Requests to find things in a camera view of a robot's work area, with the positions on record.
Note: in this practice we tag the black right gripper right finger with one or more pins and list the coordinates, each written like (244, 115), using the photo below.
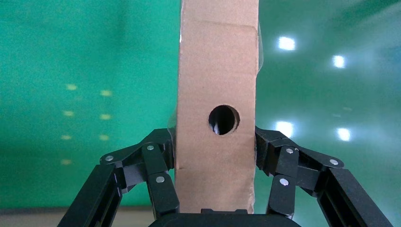
(283, 191)

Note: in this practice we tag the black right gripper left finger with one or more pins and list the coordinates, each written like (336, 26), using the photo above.
(156, 191)

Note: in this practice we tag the small cardboard box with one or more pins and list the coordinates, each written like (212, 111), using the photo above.
(216, 62)

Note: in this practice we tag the green tablecloth with yellow marks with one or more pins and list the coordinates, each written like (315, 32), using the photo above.
(78, 56)

